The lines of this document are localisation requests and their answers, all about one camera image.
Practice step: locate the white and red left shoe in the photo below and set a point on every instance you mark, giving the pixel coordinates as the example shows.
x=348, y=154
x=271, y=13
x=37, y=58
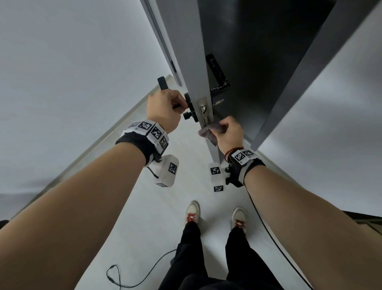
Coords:
x=192, y=212

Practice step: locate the grey cleaning cloth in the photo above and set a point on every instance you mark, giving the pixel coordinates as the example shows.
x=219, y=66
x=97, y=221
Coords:
x=209, y=133

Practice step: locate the black round door lock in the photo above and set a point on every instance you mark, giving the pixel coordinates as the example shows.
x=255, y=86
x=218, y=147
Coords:
x=192, y=116

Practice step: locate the person's right forearm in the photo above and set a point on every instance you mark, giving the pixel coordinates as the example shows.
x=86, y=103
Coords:
x=313, y=224

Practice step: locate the white marker cube on wrist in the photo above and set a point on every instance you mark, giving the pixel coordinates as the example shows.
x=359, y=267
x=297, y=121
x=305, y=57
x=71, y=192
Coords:
x=167, y=173

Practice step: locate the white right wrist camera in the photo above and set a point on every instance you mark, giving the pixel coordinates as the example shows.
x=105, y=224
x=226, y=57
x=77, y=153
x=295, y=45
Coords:
x=216, y=176

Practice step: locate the person's left forearm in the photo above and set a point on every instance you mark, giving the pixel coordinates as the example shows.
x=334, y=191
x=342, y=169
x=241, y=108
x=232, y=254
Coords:
x=74, y=215

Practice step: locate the white and red right shoe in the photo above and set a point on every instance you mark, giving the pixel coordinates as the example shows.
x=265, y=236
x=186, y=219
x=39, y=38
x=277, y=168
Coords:
x=239, y=219

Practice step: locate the left wristband with markers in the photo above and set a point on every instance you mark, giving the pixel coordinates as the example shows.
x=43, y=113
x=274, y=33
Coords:
x=146, y=131

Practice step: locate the person's left hand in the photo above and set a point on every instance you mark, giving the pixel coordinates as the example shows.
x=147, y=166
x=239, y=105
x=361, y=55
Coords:
x=164, y=110

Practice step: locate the right wristband with markers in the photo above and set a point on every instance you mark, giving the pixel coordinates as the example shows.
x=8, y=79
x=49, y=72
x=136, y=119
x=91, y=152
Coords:
x=243, y=158

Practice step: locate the brown cardboard sheet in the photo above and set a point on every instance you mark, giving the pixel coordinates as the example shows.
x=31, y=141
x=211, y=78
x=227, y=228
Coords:
x=367, y=224

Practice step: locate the wristband with markers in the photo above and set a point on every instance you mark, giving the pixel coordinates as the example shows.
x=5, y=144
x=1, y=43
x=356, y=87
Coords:
x=243, y=158
x=146, y=131

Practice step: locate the black trousers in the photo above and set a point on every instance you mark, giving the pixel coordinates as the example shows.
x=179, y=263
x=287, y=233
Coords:
x=191, y=254

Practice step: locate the silver key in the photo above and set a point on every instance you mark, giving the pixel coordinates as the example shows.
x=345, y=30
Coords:
x=218, y=102

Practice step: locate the white and red shoe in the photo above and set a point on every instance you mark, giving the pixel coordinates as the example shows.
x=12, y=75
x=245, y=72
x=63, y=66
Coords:
x=192, y=212
x=239, y=219

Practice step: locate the person's right hand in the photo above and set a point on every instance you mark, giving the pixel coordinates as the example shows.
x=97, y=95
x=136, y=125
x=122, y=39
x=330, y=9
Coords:
x=231, y=134

